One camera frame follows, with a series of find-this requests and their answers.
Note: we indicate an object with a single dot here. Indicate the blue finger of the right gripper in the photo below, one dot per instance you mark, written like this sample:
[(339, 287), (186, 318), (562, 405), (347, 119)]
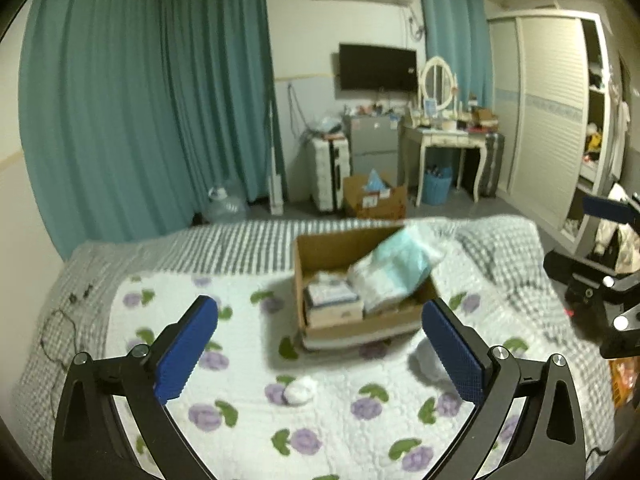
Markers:
[(620, 211)]

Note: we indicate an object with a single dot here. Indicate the grey checked bed sheet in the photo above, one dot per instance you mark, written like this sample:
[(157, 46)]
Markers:
[(506, 250)]

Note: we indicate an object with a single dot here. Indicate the blue laundry basket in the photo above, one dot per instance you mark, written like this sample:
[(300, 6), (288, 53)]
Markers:
[(436, 185)]

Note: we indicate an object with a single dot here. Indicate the black wall television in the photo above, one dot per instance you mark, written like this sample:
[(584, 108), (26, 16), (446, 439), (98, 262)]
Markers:
[(364, 67)]

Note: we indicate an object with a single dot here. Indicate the dark suitcase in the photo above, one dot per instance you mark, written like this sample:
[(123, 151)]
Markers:
[(492, 168)]

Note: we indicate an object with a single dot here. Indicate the large teal curtain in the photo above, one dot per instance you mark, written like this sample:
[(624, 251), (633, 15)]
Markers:
[(132, 110)]

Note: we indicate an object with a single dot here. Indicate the cardboard box on floor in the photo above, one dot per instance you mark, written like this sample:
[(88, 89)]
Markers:
[(389, 204)]

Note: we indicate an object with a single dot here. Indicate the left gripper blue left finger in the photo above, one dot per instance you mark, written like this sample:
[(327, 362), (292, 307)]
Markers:
[(166, 365)]

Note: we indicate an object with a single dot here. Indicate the white book in box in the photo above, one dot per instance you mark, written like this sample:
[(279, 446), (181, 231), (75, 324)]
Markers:
[(331, 301)]

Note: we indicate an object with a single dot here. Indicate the white blue tissue pack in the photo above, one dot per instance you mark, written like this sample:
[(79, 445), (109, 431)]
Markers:
[(396, 268)]

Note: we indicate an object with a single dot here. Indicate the white floral quilt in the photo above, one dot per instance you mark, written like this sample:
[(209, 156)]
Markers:
[(371, 418)]

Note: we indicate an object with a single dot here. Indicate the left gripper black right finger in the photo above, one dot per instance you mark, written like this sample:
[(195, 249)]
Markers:
[(479, 373)]

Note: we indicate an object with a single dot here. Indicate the white oval vanity mirror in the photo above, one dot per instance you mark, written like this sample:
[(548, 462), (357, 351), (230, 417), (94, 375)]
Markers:
[(436, 83)]

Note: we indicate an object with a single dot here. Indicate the silver mini fridge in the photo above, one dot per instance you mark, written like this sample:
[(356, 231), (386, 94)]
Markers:
[(374, 145)]

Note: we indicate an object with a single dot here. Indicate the cardboard box on bed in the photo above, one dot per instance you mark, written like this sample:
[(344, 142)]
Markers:
[(333, 253)]

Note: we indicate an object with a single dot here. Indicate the clear water jug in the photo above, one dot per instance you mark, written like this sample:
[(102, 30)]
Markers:
[(225, 206)]

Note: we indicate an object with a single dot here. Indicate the teal curtain by wardrobe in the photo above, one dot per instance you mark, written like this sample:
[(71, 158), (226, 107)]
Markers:
[(458, 32)]

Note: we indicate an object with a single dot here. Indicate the white louvered wardrobe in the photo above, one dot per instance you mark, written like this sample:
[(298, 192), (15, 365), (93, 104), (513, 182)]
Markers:
[(554, 87)]

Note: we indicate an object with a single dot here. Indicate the white soft cloth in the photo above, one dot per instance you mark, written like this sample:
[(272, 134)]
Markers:
[(426, 365)]

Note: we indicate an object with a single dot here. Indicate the white suitcase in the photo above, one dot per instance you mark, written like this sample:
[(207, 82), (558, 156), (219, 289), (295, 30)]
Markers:
[(328, 165)]

